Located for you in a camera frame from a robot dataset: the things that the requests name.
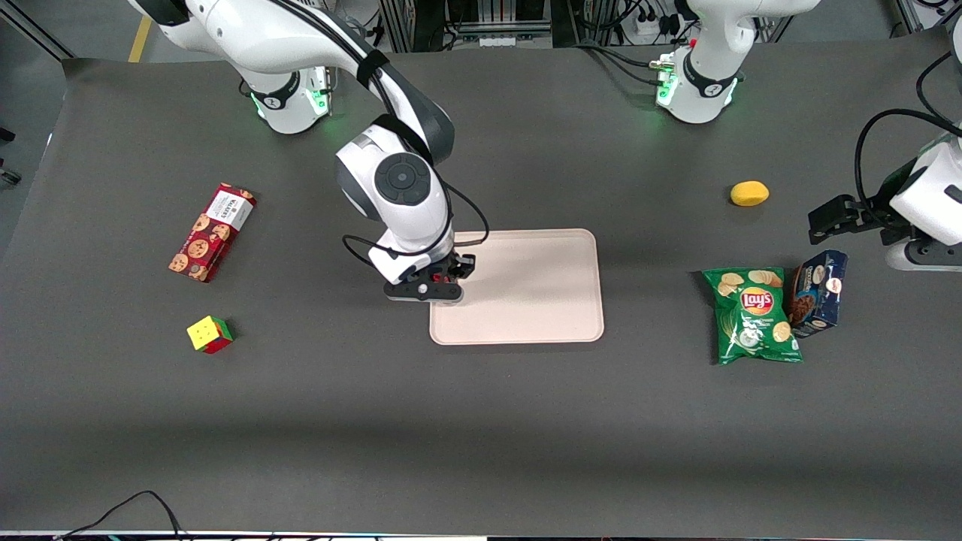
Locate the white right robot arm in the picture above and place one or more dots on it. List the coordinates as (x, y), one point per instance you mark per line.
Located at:
(398, 180)

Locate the red cookie box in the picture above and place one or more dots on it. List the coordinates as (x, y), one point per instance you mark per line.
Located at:
(210, 234)

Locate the aluminium frame post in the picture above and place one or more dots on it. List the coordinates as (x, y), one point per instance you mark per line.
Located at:
(908, 16)

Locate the dark metal floor bar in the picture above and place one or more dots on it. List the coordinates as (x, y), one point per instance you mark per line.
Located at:
(37, 31)

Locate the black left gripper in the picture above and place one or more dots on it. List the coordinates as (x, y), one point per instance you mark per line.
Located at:
(876, 213)

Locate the white power strip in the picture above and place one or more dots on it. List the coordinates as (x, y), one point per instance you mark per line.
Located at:
(650, 28)

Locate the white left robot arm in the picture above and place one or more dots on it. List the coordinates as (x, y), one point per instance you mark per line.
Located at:
(714, 52)

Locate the green Lays chips bag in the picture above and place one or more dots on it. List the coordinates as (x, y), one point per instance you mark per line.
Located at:
(755, 323)

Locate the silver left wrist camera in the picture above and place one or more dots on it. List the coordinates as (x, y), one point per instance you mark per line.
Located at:
(924, 257)

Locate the colourful puzzle cube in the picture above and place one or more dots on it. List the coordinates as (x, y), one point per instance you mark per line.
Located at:
(207, 334)

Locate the yellow floor tape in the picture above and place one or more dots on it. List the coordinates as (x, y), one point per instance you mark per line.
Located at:
(141, 34)

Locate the black equipment rack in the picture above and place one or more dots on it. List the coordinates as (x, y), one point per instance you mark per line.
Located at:
(428, 22)

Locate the dark blue cookie box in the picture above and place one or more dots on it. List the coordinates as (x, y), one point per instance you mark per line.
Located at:
(819, 293)

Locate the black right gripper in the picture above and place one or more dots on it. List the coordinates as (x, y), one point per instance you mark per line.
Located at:
(456, 266)

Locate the beige plastic tray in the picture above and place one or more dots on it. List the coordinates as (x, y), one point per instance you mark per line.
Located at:
(533, 293)

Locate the yellow lemon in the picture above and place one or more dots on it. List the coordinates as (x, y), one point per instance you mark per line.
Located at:
(749, 194)

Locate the dark grey table mat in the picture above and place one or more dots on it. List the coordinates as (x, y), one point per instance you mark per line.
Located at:
(481, 428)

